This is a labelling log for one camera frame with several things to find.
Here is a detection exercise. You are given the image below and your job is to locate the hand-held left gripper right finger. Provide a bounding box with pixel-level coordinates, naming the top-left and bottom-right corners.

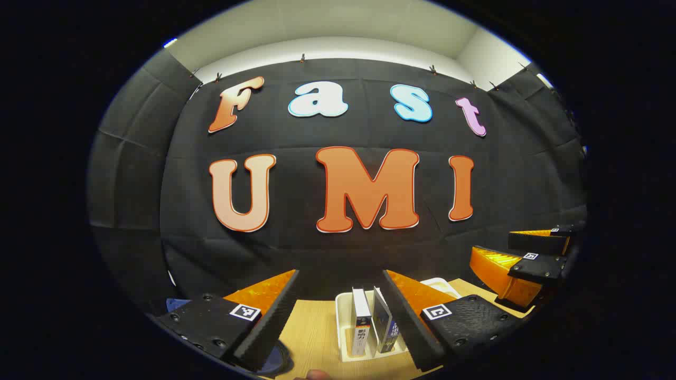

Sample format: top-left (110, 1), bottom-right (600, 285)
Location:
top-left (382, 269), bottom-right (524, 372)

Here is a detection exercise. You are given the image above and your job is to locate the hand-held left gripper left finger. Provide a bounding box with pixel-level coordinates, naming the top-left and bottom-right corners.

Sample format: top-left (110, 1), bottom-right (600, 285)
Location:
top-left (157, 269), bottom-right (301, 372)

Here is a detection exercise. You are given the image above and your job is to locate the blue cover book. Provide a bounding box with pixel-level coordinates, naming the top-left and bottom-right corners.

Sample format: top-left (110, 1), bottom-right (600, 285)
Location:
top-left (372, 287), bottom-right (398, 355)

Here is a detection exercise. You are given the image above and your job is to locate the blue schoolbag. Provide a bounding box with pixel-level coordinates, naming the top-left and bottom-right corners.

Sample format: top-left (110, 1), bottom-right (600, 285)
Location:
top-left (165, 298), bottom-right (294, 376)

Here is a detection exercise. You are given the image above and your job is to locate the white spine book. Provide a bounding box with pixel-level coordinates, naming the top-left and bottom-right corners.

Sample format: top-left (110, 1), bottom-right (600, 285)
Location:
top-left (351, 288), bottom-right (373, 357)

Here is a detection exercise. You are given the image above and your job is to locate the white bookshelf rack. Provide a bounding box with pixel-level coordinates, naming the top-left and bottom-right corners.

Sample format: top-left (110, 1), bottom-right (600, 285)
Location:
top-left (335, 277), bottom-right (461, 363)

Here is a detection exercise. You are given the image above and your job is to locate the black backdrop cloth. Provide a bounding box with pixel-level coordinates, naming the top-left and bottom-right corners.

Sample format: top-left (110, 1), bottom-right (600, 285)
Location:
top-left (87, 49), bottom-right (588, 317)

